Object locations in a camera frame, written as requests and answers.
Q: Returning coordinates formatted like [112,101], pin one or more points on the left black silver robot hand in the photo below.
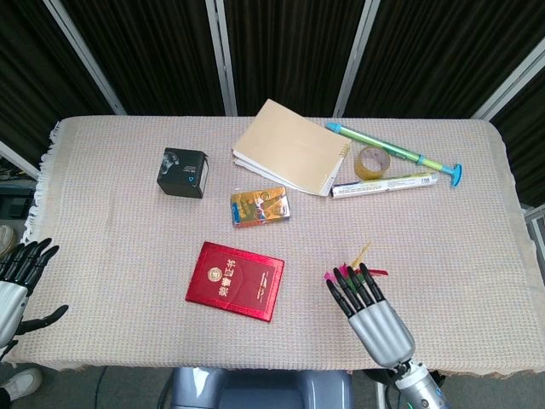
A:
[10,298]

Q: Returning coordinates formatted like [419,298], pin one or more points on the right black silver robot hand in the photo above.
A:
[383,332]

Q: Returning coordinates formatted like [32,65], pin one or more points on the colourful feather shuttlecock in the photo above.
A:
[378,271]

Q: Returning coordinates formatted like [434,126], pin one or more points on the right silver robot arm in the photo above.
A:
[419,385]

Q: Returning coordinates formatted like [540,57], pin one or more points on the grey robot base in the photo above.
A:
[255,389]

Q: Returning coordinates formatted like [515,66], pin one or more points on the beige shoe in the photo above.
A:
[6,238]

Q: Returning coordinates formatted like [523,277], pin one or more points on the white shoe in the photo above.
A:
[23,381]

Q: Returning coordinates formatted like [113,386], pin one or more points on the black equipment box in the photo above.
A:
[15,204]

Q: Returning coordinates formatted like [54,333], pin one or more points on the beige woven tablecloth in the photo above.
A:
[127,255]

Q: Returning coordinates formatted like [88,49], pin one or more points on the white long carton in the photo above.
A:
[383,185]

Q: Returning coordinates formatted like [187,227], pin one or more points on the red certificate book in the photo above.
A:
[234,281]

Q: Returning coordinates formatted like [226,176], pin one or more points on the clear brown tape roll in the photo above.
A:
[362,168]

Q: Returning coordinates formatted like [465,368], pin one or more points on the gold foil card pack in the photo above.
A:
[260,206]

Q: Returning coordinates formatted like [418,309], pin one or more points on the grey metal rack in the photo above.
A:
[534,226]

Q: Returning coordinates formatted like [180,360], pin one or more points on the green blue pump tube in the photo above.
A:
[383,145]

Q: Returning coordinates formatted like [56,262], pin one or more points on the beige spiral notebook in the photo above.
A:
[289,145]

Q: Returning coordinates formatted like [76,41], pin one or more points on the black cube box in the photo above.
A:
[181,172]

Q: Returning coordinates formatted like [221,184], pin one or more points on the grey partition frame post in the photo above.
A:
[355,59]
[85,55]
[17,159]
[221,55]
[511,81]

